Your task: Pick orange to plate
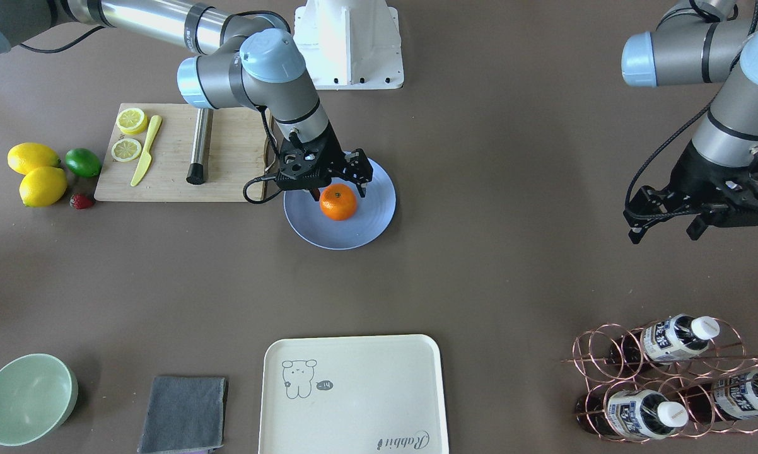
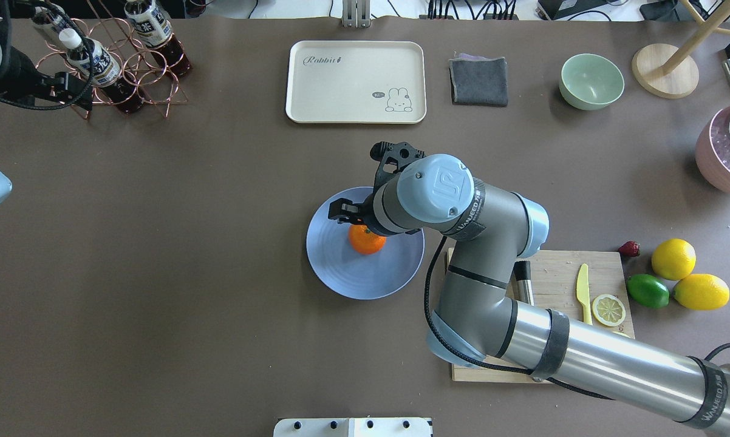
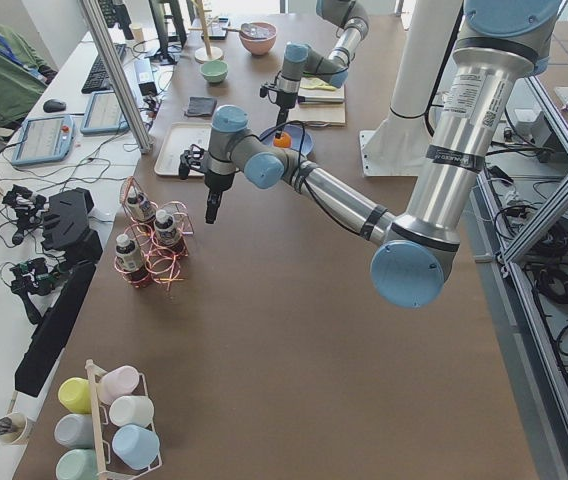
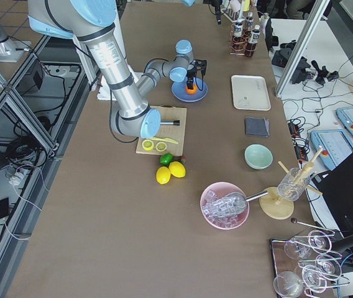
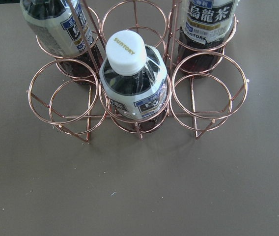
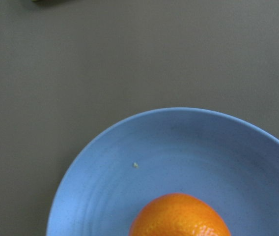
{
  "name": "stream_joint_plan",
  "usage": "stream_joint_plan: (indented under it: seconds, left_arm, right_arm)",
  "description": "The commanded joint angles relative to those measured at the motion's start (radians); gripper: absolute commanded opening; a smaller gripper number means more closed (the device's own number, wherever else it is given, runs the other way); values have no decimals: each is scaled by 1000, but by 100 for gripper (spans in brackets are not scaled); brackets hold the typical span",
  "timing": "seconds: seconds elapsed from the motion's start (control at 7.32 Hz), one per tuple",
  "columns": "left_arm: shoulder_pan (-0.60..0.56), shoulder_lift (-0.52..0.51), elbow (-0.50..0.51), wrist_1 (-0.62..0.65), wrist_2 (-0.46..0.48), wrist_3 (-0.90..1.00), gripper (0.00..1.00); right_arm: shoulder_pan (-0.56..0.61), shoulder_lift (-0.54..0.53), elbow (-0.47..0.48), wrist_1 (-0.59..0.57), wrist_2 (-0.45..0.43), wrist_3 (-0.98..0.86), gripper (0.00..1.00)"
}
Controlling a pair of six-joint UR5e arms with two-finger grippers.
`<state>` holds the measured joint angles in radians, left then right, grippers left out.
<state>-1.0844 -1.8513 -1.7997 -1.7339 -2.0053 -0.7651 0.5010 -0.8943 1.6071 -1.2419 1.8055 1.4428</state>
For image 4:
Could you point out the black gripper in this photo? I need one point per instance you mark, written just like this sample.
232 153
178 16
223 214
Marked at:
190 75
217 2

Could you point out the orange fruit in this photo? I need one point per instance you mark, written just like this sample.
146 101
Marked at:
191 92

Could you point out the blue round plate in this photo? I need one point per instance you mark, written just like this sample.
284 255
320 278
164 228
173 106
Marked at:
183 93

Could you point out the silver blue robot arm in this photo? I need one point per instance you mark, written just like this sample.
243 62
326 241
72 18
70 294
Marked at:
191 2
57 19

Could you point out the top drink bottle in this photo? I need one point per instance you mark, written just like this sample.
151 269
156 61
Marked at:
238 40

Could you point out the drink bottle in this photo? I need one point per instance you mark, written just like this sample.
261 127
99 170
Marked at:
238 40
252 41
249 21

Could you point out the lower right drink bottle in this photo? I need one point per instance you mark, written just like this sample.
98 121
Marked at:
249 21

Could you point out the steel muddler black tip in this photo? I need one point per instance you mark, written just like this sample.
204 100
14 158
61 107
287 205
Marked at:
171 122

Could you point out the lower left drink bottle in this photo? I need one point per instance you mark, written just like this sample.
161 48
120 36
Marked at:
252 41

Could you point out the wooden cutting board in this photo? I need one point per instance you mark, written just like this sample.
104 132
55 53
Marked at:
174 132

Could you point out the yellow plastic knife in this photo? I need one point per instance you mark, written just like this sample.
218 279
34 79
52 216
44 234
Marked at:
166 139

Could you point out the cream rabbit tray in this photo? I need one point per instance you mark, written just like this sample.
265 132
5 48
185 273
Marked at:
250 93

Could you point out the thick lemon half slice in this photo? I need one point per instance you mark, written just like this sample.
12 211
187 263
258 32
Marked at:
147 145

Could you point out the grey folded cloth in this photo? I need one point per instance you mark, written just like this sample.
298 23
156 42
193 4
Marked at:
257 127

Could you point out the green lime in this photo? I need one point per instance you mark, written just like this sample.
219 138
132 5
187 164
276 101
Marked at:
166 159

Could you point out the upper yellow lemon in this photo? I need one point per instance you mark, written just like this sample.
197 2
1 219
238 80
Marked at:
177 169

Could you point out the yellow lemon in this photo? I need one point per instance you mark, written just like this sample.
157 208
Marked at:
163 175
177 169

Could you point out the lower yellow lemon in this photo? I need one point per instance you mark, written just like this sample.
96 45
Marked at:
163 175

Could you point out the light green bowl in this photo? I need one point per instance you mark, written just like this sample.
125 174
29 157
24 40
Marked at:
258 156

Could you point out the pink bowl of ice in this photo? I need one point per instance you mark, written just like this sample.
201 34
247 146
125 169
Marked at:
210 195

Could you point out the metal ice scoop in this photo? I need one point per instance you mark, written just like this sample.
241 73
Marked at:
235 203

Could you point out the clear glass mug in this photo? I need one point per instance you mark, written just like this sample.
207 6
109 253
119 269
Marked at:
291 186

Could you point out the wooden cup stand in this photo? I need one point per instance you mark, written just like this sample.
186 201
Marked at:
278 203

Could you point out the left teach pendant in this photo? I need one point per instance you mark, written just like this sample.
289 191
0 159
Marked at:
336 144

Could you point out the wine glass rack tray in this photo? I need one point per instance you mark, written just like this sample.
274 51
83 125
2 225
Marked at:
306 265

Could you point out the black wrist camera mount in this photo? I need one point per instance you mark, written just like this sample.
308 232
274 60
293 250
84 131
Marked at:
201 65

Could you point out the copper wire bottle rack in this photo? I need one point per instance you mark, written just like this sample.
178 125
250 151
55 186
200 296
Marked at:
232 52

